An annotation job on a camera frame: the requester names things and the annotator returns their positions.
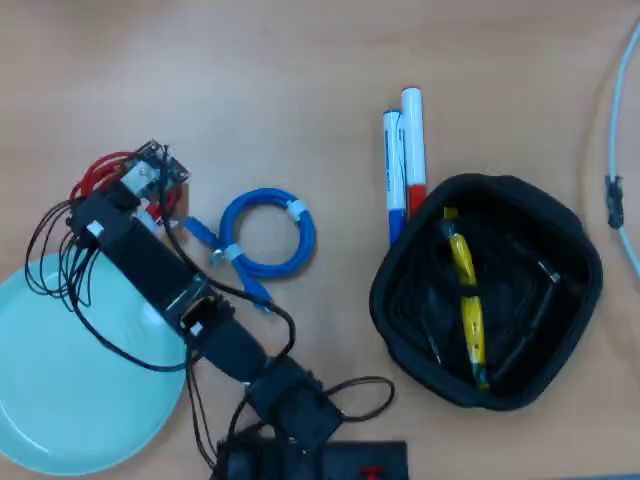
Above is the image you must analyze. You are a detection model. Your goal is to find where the bare circuit board camera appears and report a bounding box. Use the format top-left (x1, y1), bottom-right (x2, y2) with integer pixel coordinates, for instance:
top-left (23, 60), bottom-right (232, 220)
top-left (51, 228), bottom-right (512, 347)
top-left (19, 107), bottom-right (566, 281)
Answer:
top-left (119, 141), bottom-right (192, 204)

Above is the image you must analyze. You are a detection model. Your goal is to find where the blue charging cable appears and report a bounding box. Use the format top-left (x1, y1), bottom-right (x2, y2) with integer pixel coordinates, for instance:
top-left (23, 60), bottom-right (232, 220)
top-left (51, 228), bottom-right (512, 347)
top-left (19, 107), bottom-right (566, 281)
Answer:
top-left (183, 187), bottom-right (318, 314)

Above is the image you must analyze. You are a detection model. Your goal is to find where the black charging cable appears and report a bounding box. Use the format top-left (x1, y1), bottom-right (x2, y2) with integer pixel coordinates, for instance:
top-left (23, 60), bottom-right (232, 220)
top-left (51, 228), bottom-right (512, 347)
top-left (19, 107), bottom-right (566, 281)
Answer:
top-left (394, 212), bottom-right (564, 384)

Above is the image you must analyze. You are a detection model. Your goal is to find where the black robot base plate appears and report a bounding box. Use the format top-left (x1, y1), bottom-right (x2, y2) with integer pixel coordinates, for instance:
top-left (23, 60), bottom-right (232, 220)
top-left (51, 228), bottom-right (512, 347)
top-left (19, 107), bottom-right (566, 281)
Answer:
top-left (217, 439), bottom-right (409, 480)

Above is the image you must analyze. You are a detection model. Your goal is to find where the red braided charging cable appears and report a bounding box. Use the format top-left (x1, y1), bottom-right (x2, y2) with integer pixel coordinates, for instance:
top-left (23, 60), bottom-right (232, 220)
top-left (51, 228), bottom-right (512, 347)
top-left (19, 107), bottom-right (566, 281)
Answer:
top-left (69, 152), bottom-right (184, 229)

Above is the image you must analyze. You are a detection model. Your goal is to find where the thin black wire bundle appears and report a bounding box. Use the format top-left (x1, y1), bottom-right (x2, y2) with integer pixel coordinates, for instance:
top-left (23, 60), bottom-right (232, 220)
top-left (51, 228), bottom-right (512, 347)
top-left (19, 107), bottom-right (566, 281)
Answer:
top-left (23, 198), bottom-right (261, 474)

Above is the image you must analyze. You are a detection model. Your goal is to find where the black camera cable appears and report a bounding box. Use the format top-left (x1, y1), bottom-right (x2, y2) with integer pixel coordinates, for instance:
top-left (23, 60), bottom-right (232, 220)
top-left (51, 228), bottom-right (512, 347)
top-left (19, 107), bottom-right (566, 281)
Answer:
top-left (159, 199), bottom-right (396, 422)

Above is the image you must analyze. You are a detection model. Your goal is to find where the white marker red cap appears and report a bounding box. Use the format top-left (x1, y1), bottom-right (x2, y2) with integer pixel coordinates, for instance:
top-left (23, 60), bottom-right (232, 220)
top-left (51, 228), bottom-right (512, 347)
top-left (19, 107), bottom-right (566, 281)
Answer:
top-left (400, 87), bottom-right (429, 219)

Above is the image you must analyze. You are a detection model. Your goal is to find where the white round cable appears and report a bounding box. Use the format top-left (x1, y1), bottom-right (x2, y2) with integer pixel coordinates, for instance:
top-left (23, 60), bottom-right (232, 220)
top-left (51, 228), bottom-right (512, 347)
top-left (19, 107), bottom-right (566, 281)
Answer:
top-left (607, 19), bottom-right (640, 281)

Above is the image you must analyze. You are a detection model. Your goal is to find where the yellow stick sachet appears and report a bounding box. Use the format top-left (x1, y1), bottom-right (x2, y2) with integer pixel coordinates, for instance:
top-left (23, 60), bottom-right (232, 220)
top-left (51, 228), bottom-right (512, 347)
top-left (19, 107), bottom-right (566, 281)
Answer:
top-left (439, 205), bottom-right (492, 391)

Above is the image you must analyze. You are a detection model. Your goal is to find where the black square bowl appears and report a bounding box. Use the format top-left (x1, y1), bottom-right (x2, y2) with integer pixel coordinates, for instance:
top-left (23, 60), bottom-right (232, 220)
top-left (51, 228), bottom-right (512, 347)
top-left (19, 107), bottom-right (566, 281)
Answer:
top-left (368, 172), bottom-right (605, 412)

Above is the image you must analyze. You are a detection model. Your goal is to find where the white marker blue cap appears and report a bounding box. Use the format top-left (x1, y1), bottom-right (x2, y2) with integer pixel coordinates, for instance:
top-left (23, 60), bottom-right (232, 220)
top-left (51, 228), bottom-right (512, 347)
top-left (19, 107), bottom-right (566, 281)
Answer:
top-left (382, 109), bottom-right (409, 250)

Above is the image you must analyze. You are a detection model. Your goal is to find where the light green round bowl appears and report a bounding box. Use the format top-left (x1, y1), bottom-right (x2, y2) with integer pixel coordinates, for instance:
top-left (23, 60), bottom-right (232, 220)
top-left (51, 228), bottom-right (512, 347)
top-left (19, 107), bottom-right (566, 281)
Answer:
top-left (0, 252), bottom-right (187, 477)

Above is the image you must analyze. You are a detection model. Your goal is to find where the black cable clip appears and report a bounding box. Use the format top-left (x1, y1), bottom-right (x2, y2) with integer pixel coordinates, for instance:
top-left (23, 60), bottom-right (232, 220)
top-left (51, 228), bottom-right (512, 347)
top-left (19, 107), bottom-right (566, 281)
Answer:
top-left (604, 174), bottom-right (626, 231)

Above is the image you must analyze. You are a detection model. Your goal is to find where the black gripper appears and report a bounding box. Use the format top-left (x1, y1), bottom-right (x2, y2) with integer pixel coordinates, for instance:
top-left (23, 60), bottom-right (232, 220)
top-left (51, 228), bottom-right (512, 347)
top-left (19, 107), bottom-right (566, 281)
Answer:
top-left (69, 182), bottom-right (144, 246)

